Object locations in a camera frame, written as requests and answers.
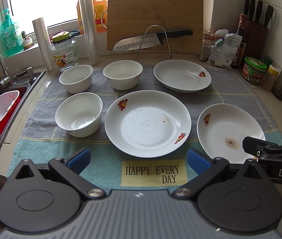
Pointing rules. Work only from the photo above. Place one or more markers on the short white film roll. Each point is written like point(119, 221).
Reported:
point(44, 44)

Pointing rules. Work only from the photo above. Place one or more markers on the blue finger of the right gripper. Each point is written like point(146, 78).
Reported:
point(257, 148)

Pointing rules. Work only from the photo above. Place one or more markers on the steel wire board stand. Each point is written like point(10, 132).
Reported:
point(169, 51)

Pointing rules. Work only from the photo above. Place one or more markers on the dark red knife block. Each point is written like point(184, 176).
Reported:
point(255, 32)

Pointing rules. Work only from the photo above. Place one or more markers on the red white clipped bag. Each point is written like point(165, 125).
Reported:
point(209, 40)

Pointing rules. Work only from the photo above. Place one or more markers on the orange cooking wine jug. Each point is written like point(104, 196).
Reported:
point(100, 17)

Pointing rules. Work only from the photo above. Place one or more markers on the small potted plant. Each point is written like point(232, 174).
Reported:
point(27, 41)

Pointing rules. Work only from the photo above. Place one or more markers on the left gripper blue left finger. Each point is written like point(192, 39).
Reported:
point(78, 161)

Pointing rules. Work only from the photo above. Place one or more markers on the glass jar yellow lid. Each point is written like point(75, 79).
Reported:
point(64, 51)

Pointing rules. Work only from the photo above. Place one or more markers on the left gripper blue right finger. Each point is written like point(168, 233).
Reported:
point(198, 161)

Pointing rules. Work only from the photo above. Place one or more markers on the green lid sauce jar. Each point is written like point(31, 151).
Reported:
point(253, 70)

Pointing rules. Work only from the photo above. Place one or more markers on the yellow lid spice jar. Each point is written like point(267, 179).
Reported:
point(270, 78)

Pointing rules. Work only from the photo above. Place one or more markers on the white clipped food bag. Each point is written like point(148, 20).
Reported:
point(224, 51)

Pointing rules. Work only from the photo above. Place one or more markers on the bamboo cutting board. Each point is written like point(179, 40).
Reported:
point(129, 18)

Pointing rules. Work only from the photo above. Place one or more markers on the dark soy sauce bottle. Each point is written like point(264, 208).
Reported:
point(241, 32)

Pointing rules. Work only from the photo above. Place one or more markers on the white bowl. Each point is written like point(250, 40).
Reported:
point(80, 114)
point(123, 75)
point(77, 79)

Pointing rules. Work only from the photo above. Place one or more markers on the black handled santoku knife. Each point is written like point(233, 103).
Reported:
point(150, 40)

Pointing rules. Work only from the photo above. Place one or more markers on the grey blue checked towel mat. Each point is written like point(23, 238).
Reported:
point(42, 140)

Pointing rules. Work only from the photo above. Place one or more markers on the steel sink faucet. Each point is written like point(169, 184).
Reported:
point(8, 80)

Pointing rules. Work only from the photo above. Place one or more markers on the large floral plate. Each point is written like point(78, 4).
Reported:
point(147, 123)

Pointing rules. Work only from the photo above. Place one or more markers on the green dish soap bottle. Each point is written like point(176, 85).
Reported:
point(11, 35)

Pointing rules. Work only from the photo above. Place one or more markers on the floral plate with stain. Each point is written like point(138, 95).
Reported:
point(221, 129)

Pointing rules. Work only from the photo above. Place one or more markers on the tall clear film roll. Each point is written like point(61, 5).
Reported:
point(90, 33)

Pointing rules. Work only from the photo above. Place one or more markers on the green cap small jar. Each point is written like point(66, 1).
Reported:
point(267, 61)

